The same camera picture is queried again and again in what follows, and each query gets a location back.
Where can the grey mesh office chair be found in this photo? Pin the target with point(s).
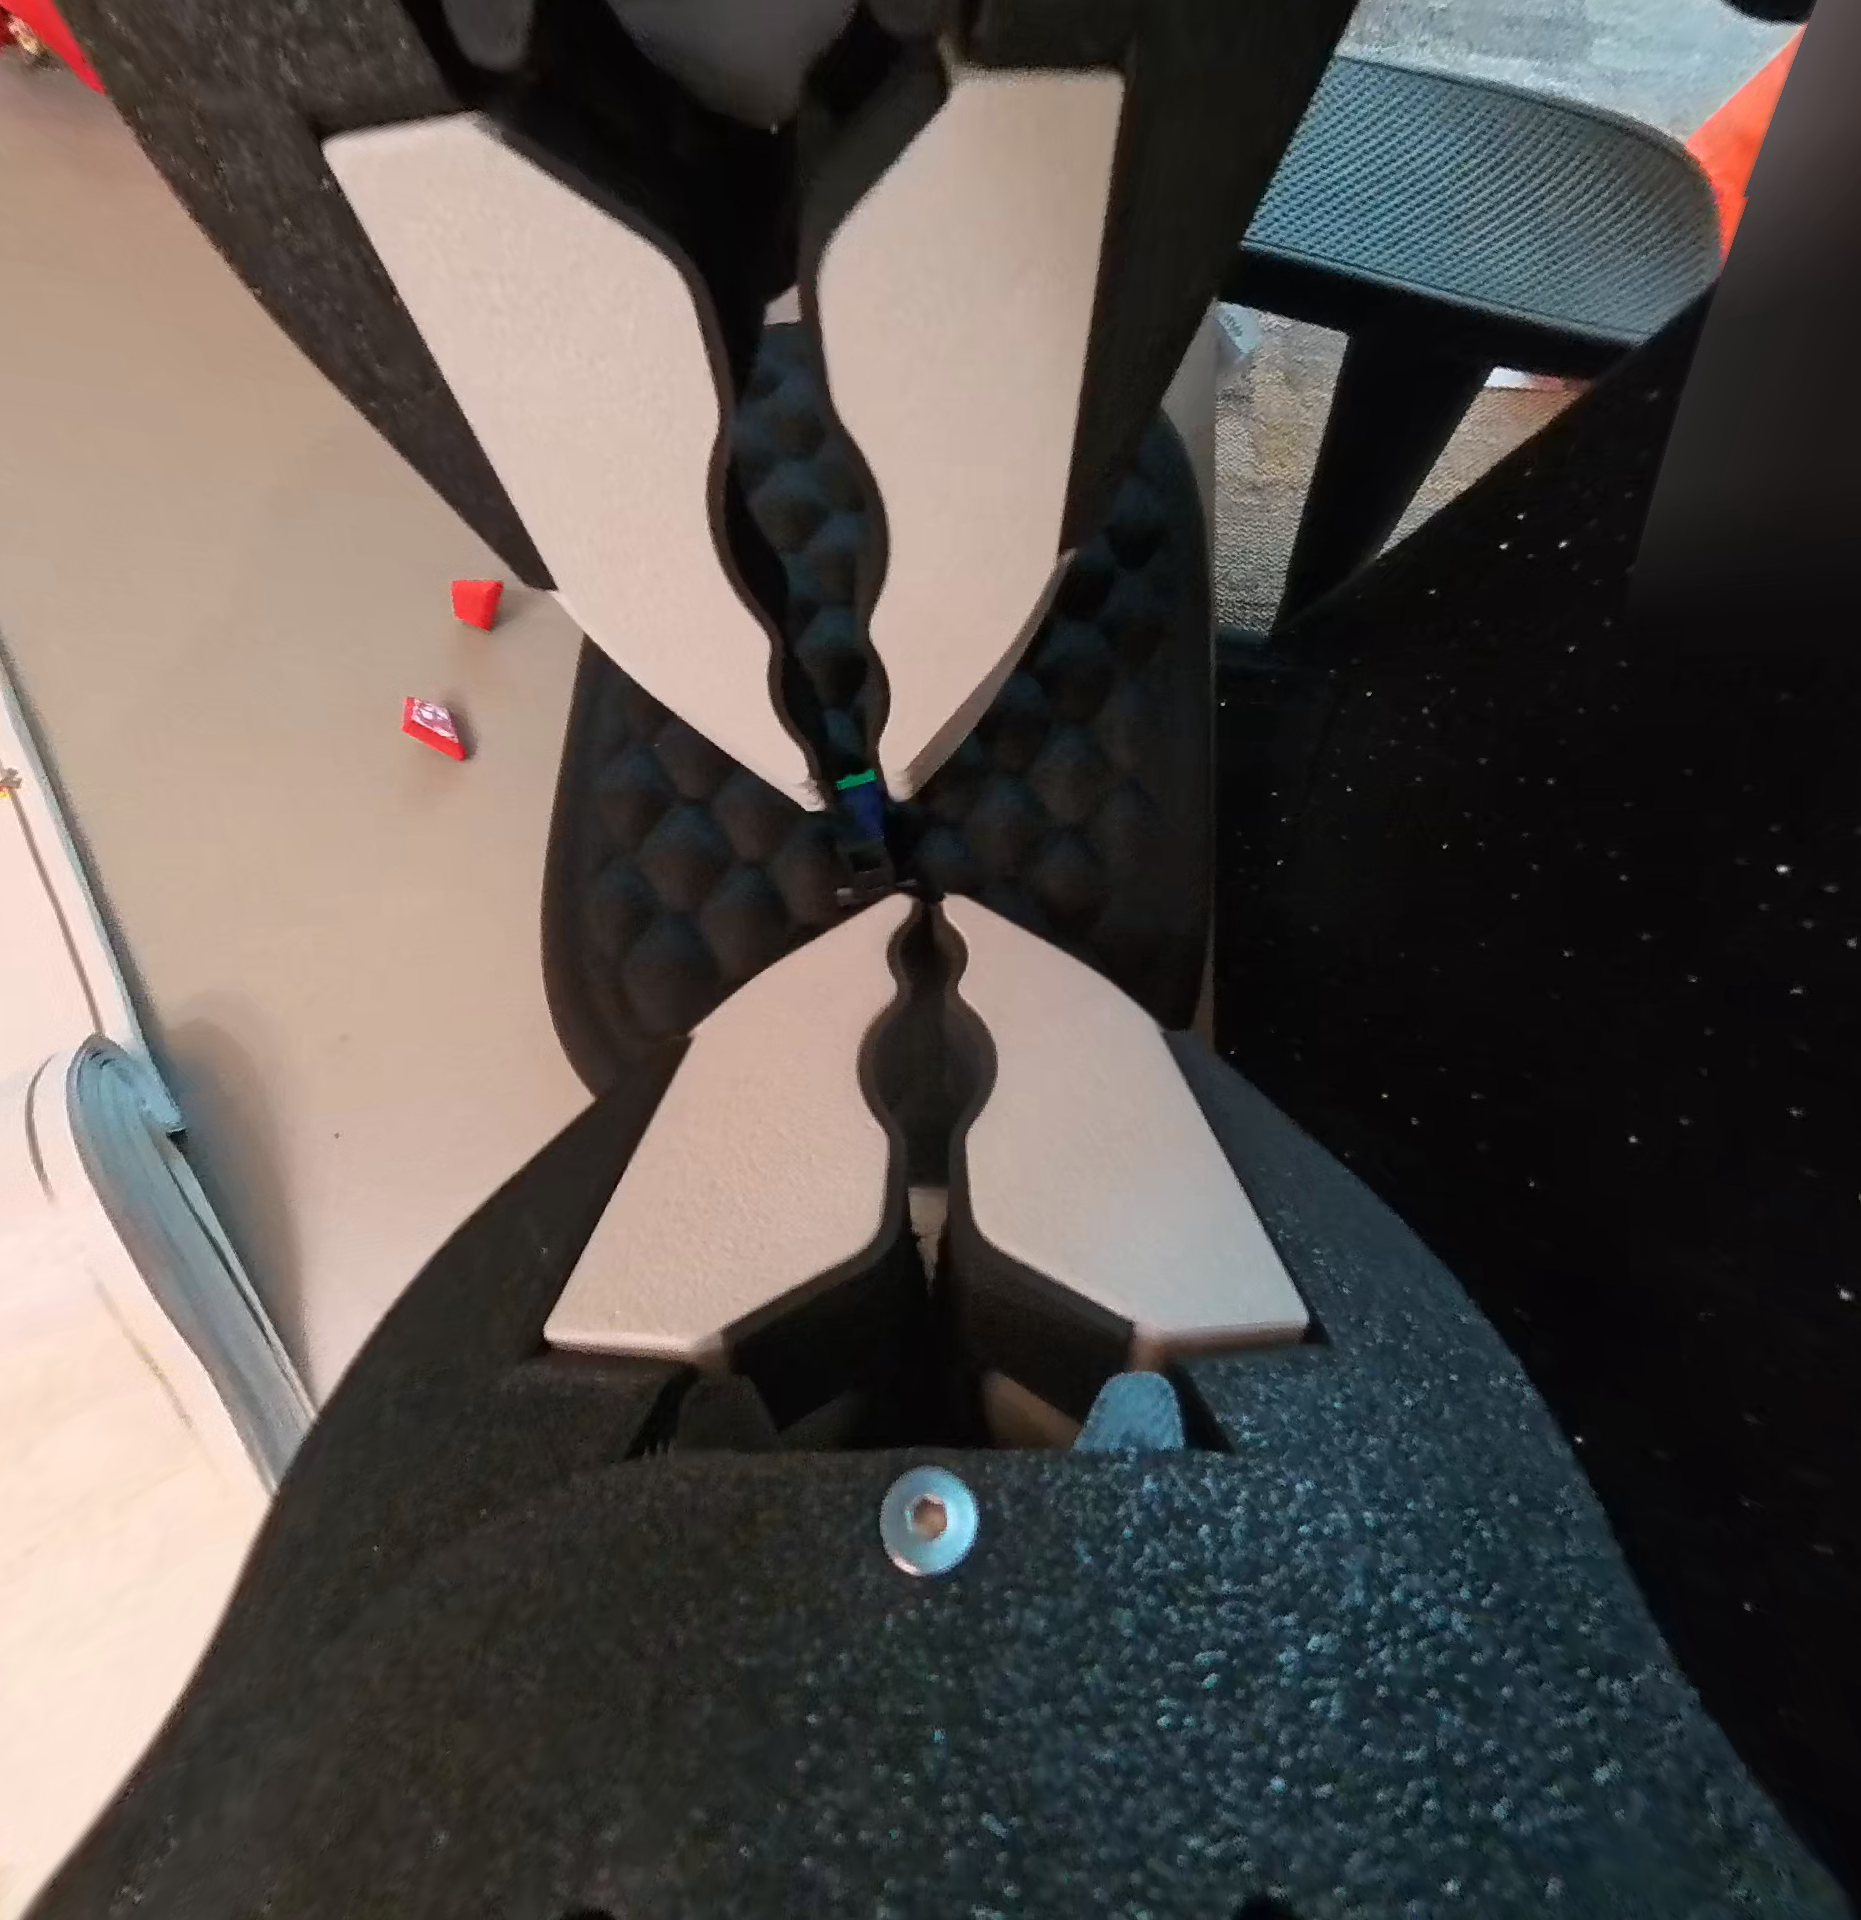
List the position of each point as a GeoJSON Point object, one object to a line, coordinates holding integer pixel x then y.
{"type": "Point", "coordinates": [1470, 179]}

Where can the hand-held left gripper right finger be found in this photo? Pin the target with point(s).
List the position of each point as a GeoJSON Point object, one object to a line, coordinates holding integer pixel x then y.
{"type": "Point", "coordinates": [1125, 1186]}

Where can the red lego slope piece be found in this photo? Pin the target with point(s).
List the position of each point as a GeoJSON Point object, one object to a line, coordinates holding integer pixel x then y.
{"type": "Point", "coordinates": [476, 601]}

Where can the orange plastic object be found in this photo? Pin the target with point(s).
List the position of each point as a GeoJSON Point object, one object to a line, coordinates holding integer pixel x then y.
{"type": "Point", "coordinates": [1739, 120]}

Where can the red lego model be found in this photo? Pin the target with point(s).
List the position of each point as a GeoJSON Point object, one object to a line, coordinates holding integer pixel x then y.
{"type": "Point", "coordinates": [23, 26]}

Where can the black dimpled seat cushion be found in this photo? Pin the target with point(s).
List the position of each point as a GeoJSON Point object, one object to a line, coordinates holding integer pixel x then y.
{"type": "Point", "coordinates": [1080, 841]}

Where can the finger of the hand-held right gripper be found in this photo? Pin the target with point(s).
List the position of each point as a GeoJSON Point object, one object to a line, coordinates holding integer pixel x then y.
{"type": "Point", "coordinates": [569, 390]}
{"type": "Point", "coordinates": [974, 421]}

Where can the red printed lego tile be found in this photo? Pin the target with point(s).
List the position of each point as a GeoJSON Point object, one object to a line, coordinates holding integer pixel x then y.
{"type": "Point", "coordinates": [439, 724]}

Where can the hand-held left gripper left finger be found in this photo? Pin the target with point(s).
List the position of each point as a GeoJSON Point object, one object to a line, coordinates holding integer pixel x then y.
{"type": "Point", "coordinates": [750, 1186]}

